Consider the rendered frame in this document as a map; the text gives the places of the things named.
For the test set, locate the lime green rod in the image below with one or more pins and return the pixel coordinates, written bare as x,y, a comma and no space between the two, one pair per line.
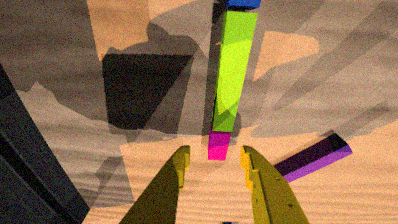
236,39

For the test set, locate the magenta rectangular block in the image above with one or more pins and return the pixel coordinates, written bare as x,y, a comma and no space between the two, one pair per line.
218,144

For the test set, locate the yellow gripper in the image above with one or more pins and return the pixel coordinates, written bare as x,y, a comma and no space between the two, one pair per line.
273,201

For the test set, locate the purple rod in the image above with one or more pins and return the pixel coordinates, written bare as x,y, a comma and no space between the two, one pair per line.
313,158

